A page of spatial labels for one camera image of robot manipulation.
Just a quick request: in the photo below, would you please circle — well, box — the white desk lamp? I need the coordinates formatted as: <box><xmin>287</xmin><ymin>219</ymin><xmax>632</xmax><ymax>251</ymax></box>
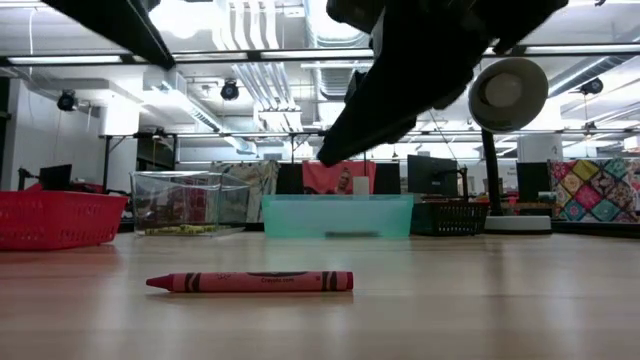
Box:
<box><xmin>468</xmin><ymin>56</ymin><xmax>553</xmax><ymax>235</ymax></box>

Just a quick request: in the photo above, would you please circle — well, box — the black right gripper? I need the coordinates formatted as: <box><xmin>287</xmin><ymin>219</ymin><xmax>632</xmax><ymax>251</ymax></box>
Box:
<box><xmin>316</xmin><ymin>0</ymin><xmax>494</xmax><ymax>169</ymax></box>

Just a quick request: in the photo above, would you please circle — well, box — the black fabric panel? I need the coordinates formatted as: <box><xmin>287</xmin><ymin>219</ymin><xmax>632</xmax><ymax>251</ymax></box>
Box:
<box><xmin>273</xmin><ymin>162</ymin><xmax>304</xmax><ymax>196</ymax></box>

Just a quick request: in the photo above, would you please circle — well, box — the clear plastic bin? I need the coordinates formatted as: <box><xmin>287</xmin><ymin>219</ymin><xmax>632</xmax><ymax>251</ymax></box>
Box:
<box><xmin>129</xmin><ymin>170</ymin><xmax>251</xmax><ymax>237</ymax></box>

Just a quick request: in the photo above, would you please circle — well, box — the red fabric panel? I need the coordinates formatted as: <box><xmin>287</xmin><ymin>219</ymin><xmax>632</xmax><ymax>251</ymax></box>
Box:
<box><xmin>302</xmin><ymin>159</ymin><xmax>377</xmax><ymax>196</ymax></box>

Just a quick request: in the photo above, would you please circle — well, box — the black beam with light strips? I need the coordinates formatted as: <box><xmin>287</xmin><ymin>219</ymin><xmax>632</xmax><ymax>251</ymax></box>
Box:
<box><xmin>0</xmin><ymin>43</ymin><xmax>640</xmax><ymax>67</ymax></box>

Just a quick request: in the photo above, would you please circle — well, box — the black background rig frame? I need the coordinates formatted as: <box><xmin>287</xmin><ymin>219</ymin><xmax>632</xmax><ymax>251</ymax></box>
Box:
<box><xmin>99</xmin><ymin>128</ymin><xmax>640</xmax><ymax>191</ymax></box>

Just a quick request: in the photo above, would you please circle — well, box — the teal plastic bin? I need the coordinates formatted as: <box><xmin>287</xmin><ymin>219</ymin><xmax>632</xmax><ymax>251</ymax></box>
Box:
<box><xmin>260</xmin><ymin>193</ymin><xmax>415</xmax><ymax>239</ymax></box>

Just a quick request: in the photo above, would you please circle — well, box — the pale floral cloth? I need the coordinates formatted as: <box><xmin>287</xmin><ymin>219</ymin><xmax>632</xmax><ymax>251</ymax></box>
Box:
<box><xmin>212</xmin><ymin>160</ymin><xmax>280</xmax><ymax>224</ymax></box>

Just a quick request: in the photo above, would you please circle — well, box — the person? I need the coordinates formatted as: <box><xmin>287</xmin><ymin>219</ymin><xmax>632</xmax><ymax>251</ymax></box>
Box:
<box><xmin>330</xmin><ymin>168</ymin><xmax>354</xmax><ymax>196</ymax></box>

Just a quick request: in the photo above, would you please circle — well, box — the colourful patchwork quilt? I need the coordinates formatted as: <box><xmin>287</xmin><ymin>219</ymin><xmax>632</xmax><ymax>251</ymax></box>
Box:
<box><xmin>548</xmin><ymin>158</ymin><xmax>640</xmax><ymax>224</ymax></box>

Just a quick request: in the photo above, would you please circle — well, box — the black plastic basket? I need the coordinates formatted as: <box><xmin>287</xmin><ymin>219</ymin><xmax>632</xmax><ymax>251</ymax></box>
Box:
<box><xmin>410</xmin><ymin>199</ymin><xmax>490</xmax><ymax>236</ymax></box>

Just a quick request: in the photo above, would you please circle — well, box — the red plastic basket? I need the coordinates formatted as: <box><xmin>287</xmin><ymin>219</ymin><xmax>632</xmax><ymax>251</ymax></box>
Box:
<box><xmin>0</xmin><ymin>183</ymin><xmax>129</xmax><ymax>251</ymax></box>

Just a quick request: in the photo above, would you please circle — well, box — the red crayon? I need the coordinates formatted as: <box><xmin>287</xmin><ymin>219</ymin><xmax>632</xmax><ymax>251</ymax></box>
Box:
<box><xmin>145</xmin><ymin>270</ymin><xmax>355</xmax><ymax>294</ymax></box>

